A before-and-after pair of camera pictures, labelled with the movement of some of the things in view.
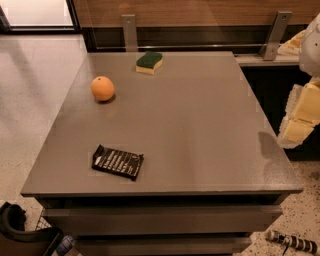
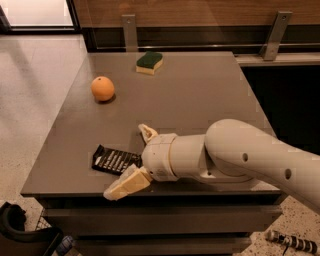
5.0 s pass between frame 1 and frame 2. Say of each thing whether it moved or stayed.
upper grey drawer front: stayed
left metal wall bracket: stayed
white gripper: moved
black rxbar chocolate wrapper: stayed
